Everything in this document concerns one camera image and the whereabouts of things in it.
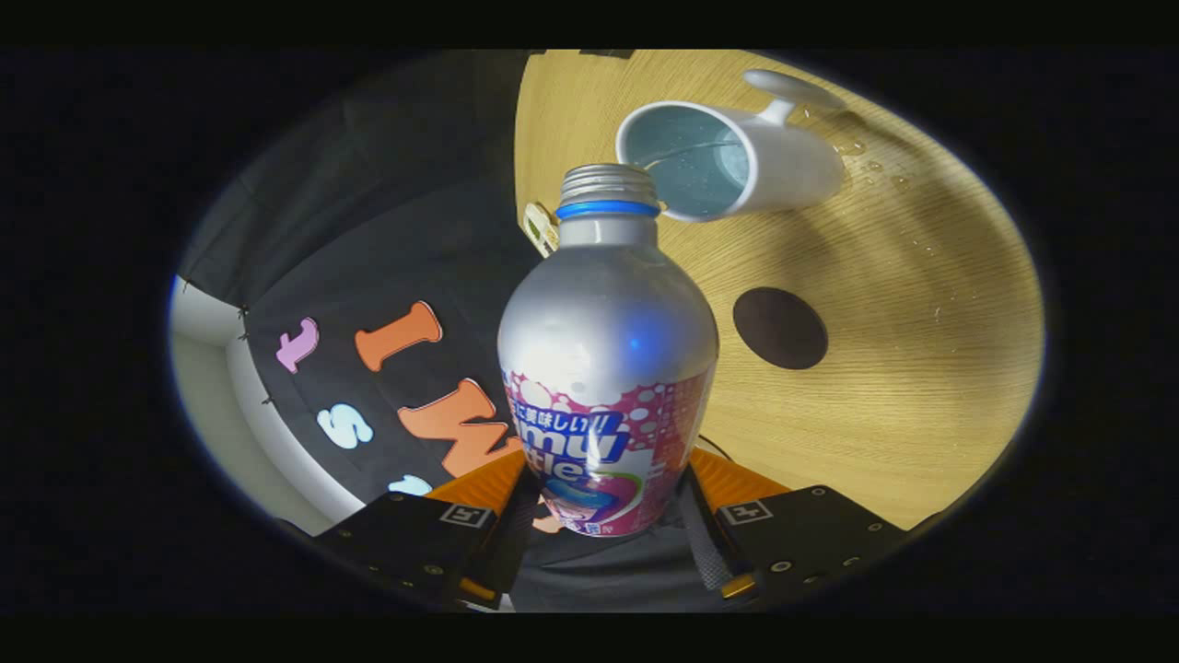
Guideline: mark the white cup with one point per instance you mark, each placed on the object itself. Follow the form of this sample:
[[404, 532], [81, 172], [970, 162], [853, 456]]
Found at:
[[792, 170]]

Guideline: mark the small white divided tray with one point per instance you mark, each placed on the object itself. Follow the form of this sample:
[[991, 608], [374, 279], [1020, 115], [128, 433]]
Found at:
[[541, 228]]

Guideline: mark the dark brown round coaster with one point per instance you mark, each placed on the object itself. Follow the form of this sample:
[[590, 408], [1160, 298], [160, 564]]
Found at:
[[780, 328]]

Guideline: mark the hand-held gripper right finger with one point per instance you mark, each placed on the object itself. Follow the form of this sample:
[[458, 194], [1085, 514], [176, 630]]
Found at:
[[709, 552]]

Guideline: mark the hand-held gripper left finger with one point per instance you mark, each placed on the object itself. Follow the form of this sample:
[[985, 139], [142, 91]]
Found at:
[[502, 552]]

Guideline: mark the wooden table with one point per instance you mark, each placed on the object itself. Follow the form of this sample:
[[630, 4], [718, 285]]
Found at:
[[921, 368]]

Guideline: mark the silver juice bottle pink label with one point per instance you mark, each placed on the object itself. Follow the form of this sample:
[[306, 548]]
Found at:
[[603, 322]]

